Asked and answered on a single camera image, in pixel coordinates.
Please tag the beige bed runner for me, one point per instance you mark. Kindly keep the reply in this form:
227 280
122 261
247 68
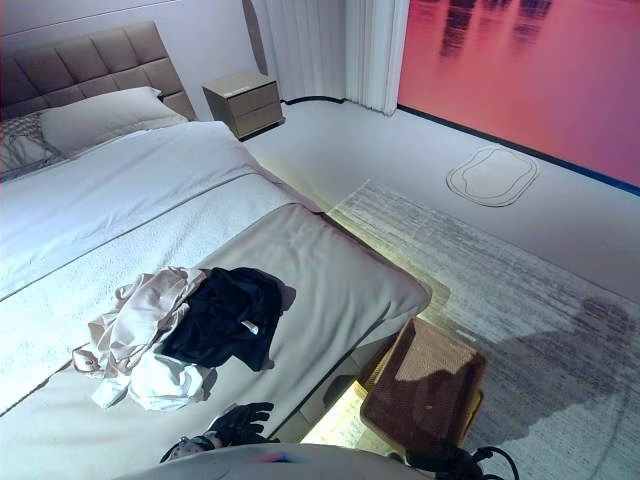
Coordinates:
320 280

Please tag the grey knitted fringed cushion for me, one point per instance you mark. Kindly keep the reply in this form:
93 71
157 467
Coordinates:
22 145

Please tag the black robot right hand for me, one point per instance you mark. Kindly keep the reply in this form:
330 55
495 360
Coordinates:
442 462

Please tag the beige garment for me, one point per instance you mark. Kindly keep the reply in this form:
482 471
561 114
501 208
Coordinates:
135 315

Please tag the white bed pillow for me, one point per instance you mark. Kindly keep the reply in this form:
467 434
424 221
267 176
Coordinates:
110 115

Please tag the white bed with duvet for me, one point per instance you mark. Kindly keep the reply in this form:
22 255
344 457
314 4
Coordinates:
125 200

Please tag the white pleated curtain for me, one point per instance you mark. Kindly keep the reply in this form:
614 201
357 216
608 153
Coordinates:
325 45

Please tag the silver robot torso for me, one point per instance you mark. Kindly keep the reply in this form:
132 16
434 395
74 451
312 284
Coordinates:
280 462

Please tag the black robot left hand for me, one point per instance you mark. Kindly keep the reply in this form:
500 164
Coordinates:
240 420

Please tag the brown padded headboard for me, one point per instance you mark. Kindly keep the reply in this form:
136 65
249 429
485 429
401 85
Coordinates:
100 65

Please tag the black garment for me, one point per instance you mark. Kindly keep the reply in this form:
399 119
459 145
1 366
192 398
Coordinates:
225 320

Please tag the brown wicker laundry basket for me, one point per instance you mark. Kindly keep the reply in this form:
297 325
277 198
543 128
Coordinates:
425 370

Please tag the grey streaked area rug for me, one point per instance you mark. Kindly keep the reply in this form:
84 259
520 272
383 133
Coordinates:
500 280

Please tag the white oval floor mat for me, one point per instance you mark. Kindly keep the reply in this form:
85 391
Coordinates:
492 175

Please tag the brown wooden nightstand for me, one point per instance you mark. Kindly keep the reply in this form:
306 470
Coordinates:
247 102

